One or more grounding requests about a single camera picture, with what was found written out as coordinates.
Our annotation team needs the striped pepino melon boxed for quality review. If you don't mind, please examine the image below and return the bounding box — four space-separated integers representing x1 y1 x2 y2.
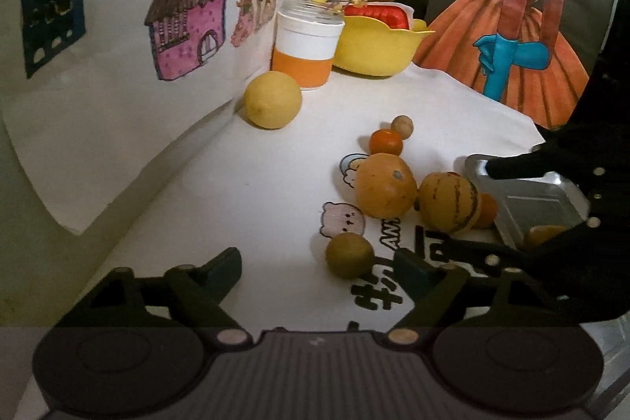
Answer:
417 173 482 235

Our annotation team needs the small orange kumquat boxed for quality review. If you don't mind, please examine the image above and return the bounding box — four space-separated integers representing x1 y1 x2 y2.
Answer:
474 193 498 229

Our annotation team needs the large orange fruit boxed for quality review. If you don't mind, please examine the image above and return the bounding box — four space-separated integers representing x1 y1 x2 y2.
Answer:
354 154 417 220

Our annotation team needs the small orange tangerine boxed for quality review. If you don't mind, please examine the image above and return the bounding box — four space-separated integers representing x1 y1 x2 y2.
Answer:
369 129 404 155

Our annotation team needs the small brown longan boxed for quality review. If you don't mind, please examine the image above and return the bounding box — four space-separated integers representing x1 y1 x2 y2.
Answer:
391 115 414 140

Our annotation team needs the yellow lemon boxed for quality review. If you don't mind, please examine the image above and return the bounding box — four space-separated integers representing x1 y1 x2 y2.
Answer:
243 71 302 130

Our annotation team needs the metal baking tray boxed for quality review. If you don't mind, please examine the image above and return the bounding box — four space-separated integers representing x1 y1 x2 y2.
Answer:
465 155 589 250

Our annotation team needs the white printed tablecloth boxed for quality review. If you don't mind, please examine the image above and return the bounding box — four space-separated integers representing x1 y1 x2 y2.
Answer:
90 66 541 334

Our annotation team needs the yellow plastic bowl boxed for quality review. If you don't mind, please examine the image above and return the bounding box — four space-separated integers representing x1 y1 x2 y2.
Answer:
333 2 434 78

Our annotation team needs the houses drawing paper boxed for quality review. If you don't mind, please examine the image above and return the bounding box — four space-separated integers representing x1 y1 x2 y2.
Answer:
1 0 280 233

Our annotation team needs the orange dress lady poster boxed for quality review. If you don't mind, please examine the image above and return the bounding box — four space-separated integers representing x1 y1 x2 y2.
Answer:
413 0 617 129

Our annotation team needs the red item in bowl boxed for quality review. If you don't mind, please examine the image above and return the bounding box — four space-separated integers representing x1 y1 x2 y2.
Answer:
344 4 411 30

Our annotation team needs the orange white cup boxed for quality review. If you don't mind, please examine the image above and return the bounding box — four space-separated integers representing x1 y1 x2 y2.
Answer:
271 0 345 89

